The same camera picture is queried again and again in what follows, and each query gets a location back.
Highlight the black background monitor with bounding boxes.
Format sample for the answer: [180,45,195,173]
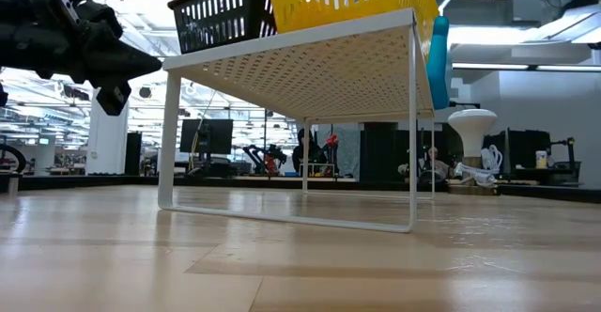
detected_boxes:
[179,118,235,156]

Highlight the black slotted plastic basket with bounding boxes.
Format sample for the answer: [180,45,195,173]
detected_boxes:
[166,0,279,55]

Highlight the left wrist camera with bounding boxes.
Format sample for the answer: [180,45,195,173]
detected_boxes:
[95,80,133,117]

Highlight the black aluminium table frame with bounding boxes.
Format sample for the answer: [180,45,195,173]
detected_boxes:
[0,173,601,205]

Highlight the ceiling light strip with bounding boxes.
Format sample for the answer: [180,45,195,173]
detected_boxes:
[534,63,601,73]
[451,61,531,71]

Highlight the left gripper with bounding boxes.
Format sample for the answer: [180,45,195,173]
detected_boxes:
[27,0,163,90]

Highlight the black wheel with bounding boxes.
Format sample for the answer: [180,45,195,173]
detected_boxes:
[0,142,28,175]

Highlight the black partition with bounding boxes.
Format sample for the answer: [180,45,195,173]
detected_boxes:
[360,122,464,184]

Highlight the black desk monitors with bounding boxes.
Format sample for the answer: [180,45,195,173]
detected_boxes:
[483,129,553,168]

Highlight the black tall cabinet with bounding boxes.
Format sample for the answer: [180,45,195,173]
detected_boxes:
[124,131,144,177]

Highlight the blue plastic bin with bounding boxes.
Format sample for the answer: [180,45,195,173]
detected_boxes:
[424,15,453,112]

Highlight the white building pillar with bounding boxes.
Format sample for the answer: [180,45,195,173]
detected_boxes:
[85,88,130,176]

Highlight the person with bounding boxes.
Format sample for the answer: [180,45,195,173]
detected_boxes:
[291,128,328,176]
[398,146,453,182]

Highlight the black monitor stand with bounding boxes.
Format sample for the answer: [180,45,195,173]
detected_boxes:
[551,136,582,175]

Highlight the white perforated metal shelf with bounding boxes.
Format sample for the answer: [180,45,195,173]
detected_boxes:
[157,8,436,235]

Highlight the white lamp cord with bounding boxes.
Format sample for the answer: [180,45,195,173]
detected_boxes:
[453,144,504,189]

